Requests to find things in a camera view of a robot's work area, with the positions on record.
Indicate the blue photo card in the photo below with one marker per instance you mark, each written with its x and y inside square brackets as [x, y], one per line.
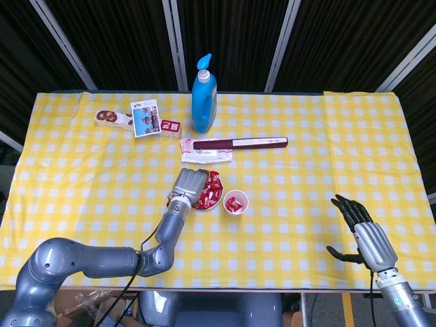
[144, 117]

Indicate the brown cardboard box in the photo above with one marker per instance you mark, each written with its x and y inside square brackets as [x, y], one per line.
[112, 304]

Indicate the white metal table leg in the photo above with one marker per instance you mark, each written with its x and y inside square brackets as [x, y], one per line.
[305, 310]

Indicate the small brown box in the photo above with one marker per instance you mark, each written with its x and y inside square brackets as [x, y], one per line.
[293, 320]

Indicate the yellow white checked tablecloth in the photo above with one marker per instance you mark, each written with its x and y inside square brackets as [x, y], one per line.
[102, 187]

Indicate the long maroon slim box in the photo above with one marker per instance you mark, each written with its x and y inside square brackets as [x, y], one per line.
[259, 142]

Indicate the long beige cookie box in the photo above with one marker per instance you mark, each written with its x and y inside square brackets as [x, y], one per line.
[109, 117]

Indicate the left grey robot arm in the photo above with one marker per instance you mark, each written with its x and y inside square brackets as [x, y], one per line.
[68, 255]

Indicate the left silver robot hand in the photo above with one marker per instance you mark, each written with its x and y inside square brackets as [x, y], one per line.
[190, 184]

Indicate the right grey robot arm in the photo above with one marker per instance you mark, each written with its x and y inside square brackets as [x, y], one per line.
[402, 303]

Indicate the grey aluminium frame post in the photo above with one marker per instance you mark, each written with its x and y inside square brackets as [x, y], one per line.
[282, 44]
[408, 66]
[10, 140]
[176, 44]
[432, 198]
[62, 42]

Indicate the clear plastic wrap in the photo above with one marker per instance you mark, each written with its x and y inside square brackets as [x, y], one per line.
[89, 306]

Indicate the metal bowl of red candies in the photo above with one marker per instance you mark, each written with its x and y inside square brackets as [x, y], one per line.
[219, 200]

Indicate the white pink plastic packet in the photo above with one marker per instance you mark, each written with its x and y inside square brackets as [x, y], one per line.
[204, 156]

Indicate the blue pump detergent bottle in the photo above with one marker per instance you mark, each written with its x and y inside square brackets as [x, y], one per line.
[204, 102]

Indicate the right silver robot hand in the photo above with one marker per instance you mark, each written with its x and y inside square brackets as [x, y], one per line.
[376, 245]

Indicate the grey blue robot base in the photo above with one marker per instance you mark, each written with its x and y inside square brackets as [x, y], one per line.
[211, 310]

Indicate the white paper cup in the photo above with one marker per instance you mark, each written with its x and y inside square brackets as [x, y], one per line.
[245, 199]

